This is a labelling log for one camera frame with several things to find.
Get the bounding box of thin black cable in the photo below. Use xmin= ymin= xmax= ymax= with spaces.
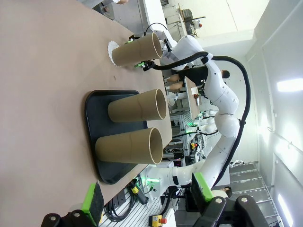
xmin=144 ymin=22 xmax=168 ymax=34

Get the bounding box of white table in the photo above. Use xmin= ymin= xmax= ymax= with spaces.
xmin=137 ymin=0 xmax=169 ymax=33

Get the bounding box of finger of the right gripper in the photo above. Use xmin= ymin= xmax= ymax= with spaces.
xmin=124 ymin=34 xmax=145 ymax=45
xmin=134 ymin=60 xmax=157 ymax=72

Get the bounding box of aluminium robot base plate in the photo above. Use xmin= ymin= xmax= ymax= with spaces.
xmin=100 ymin=163 xmax=187 ymax=227

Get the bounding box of tall brown paper cup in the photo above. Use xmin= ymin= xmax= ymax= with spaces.
xmin=95 ymin=127 xmax=164 ymax=165
xmin=107 ymin=88 xmax=168 ymax=123
xmin=111 ymin=32 xmax=164 ymax=67

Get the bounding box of black handheld device yellow label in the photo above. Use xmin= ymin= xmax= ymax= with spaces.
xmin=127 ymin=179 xmax=150 ymax=204

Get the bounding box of black cable coil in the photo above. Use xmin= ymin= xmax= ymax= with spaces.
xmin=104 ymin=198 xmax=133 ymax=223

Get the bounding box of person with black hair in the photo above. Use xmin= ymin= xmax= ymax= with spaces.
xmin=212 ymin=185 xmax=234 ymax=198

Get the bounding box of brown wooden board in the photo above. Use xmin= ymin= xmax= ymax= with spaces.
xmin=184 ymin=77 xmax=202 ymax=120

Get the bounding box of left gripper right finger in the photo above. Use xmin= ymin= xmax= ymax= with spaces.
xmin=191 ymin=172 xmax=270 ymax=227

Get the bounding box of person in black shirt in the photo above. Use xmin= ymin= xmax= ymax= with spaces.
xmin=165 ymin=66 xmax=232 ymax=92

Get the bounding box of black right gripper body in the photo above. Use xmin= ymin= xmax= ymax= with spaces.
xmin=161 ymin=39 xmax=171 ymax=57

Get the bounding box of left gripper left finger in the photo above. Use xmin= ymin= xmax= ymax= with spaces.
xmin=40 ymin=181 xmax=105 ymax=227

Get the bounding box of black plastic tray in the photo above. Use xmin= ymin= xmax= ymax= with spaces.
xmin=84 ymin=89 xmax=152 ymax=185

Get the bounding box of aluminium frame workstation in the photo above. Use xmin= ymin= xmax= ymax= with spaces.
xmin=165 ymin=111 xmax=204 ymax=164

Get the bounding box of black corrugated cable hose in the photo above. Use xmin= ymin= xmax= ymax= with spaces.
xmin=151 ymin=51 xmax=251 ymax=190

